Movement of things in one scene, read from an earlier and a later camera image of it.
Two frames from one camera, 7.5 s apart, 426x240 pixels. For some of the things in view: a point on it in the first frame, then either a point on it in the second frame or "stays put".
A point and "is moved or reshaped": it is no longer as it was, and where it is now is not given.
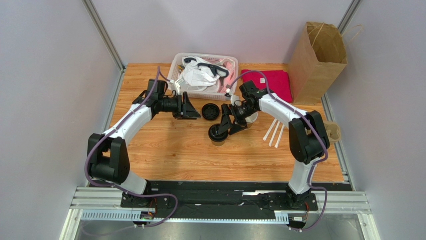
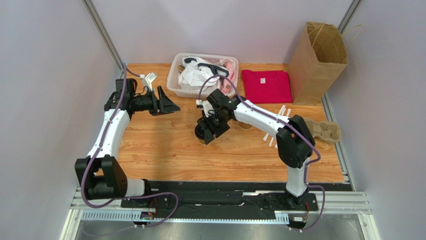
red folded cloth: (279, 82) stays put
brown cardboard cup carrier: (334, 131) stays put
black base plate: (221, 200) stays put
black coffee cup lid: (214, 135) is moved or reshaped
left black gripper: (189, 112) -> (168, 106)
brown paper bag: (318, 57) stays put
